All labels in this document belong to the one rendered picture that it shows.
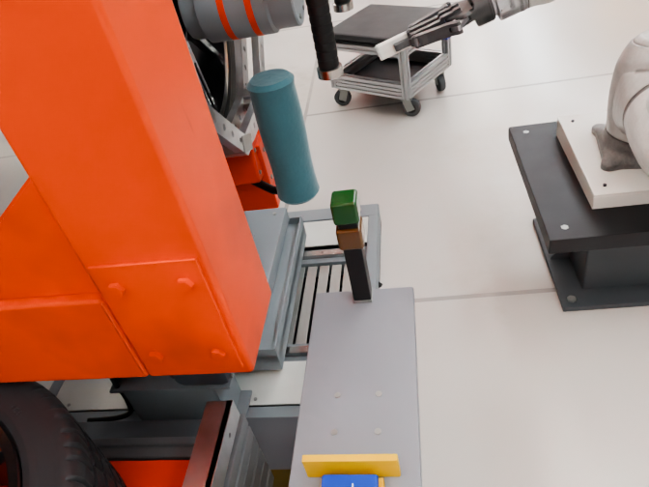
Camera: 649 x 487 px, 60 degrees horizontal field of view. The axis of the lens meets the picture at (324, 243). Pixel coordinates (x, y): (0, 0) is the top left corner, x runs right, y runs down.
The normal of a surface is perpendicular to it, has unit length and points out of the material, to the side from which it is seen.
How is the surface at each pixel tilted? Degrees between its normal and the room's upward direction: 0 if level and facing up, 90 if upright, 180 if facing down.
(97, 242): 90
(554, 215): 0
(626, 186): 2
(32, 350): 90
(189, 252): 90
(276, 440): 0
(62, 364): 90
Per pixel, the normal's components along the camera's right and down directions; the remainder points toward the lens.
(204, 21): -0.05, 0.78
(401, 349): -0.18, -0.76
